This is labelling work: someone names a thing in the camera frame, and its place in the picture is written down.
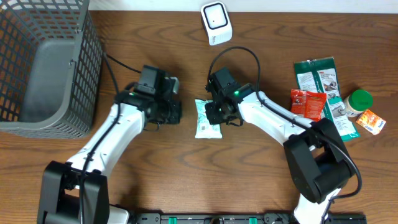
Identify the black mounting rail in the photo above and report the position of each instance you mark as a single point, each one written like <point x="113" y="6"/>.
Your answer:
<point x="233" y="218"/>

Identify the orange Kleenex tissue pack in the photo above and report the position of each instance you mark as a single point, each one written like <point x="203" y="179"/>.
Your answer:
<point x="371" y="122"/>

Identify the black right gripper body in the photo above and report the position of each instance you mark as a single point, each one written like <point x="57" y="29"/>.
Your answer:
<point x="216" y="113"/>

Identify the red snack bag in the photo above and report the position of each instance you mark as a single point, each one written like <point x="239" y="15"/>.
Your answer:
<point x="307" y="104"/>

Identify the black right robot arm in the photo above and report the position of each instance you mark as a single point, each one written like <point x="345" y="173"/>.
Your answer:
<point x="318" y="161"/>

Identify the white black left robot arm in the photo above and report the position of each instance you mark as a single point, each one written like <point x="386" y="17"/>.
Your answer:
<point x="77" y="191"/>

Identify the white barcode scanner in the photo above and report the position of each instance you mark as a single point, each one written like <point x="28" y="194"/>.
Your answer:
<point x="216" y="23"/>

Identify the grey mesh basket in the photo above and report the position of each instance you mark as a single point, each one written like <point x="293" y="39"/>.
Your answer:
<point x="51" y="58"/>

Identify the green lid jar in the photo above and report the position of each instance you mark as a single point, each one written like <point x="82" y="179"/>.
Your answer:
<point x="358" y="102"/>

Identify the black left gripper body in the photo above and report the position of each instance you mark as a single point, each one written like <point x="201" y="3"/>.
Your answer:
<point x="165" y="114"/>

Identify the white small packet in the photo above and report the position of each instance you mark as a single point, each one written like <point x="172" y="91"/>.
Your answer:
<point x="205" y="130"/>

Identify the green white 3M package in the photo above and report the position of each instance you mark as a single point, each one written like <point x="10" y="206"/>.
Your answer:
<point x="320" y="76"/>

